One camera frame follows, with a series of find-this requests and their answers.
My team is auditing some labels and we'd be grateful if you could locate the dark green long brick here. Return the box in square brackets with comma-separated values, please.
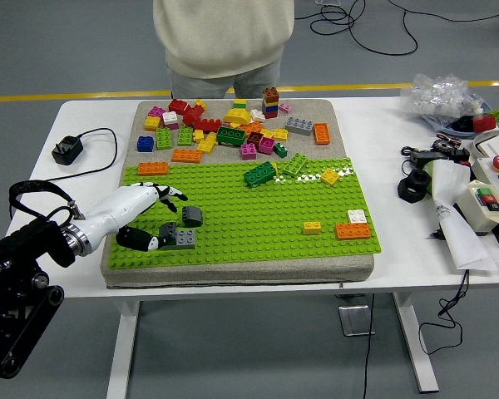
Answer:
[215, 126, 248, 148]
[243, 160, 277, 189]

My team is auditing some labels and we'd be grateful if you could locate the white paper sheet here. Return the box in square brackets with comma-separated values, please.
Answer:
[430, 160, 499, 272]

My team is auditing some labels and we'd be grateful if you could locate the small black part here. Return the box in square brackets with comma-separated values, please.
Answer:
[451, 116, 476, 133]

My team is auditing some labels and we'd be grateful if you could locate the black hanging cable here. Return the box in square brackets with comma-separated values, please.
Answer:
[418, 269, 470, 356]
[361, 293, 376, 399]

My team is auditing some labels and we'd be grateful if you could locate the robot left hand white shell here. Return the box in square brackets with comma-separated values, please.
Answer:
[81, 180, 190, 254]

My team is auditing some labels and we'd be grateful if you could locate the yellow arch brick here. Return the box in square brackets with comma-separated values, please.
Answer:
[224, 107, 253, 126]

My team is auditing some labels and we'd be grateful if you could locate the grey-brown mat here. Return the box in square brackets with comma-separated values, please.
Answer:
[99, 98, 375, 290]

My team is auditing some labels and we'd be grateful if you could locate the black power plug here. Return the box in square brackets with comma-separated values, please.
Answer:
[52, 135, 85, 166]

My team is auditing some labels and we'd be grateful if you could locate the white table leg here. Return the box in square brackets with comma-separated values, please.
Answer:
[106, 299, 141, 399]
[391, 292, 440, 394]

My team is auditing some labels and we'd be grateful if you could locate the green studded baseplate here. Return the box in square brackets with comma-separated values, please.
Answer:
[106, 157, 383, 269]

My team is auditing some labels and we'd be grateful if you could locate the brown orange blue red tower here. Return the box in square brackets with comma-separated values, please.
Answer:
[262, 86, 281, 120]

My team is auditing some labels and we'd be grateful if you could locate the pale blue bowl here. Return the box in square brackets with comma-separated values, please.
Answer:
[422, 101, 499, 136]

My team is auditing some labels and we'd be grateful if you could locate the dark grey sloped brick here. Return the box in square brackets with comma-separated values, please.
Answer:
[158, 221, 179, 244]
[181, 205, 204, 228]

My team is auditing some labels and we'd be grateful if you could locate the large black nut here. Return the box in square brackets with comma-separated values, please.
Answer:
[397, 169, 432, 204]

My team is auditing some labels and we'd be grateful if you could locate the black plug cord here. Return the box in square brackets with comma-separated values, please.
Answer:
[43, 127, 119, 184]

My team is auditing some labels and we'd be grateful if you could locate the orange long brick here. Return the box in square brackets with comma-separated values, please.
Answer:
[136, 161, 170, 177]
[170, 148, 203, 164]
[334, 222, 373, 242]
[313, 122, 332, 145]

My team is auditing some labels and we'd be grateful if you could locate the black floor cable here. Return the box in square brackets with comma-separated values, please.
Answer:
[388, 0, 499, 22]
[294, 0, 419, 57]

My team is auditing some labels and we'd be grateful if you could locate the person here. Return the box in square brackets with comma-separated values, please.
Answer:
[152, 0, 296, 100]

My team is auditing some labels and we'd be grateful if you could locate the red sloped brick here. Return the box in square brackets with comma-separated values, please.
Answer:
[168, 98, 191, 116]

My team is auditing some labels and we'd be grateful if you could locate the white flat device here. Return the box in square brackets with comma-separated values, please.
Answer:
[472, 130, 499, 161]

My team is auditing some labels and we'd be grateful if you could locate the light grey long brick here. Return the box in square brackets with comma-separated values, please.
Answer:
[284, 116, 316, 137]
[166, 229, 197, 251]

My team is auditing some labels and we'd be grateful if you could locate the metal floor plate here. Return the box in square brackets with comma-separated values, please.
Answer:
[338, 305, 376, 337]

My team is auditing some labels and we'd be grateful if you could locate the control box with buttons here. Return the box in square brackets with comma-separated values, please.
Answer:
[470, 154, 499, 250]

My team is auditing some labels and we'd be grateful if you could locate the black motor with red wires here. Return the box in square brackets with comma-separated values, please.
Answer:
[432, 139, 471, 165]

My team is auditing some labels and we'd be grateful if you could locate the red long brick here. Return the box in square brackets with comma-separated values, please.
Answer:
[193, 118, 223, 134]

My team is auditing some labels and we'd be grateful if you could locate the lime green long brick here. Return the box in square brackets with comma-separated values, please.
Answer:
[156, 127, 173, 151]
[176, 125, 195, 147]
[282, 153, 309, 178]

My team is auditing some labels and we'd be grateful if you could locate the black power adapter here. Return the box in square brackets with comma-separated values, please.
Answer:
[409, 150, 450, 168]

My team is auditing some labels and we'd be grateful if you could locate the small white switch box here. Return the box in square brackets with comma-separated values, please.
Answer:
[456, 180, 499, 237]

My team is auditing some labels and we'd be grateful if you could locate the yellow long brick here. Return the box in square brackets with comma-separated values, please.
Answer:
[196, 131, 220, 155]

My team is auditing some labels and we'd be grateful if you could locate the clear plastic bag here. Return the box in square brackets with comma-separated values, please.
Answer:
[400, 73, 490, 128]

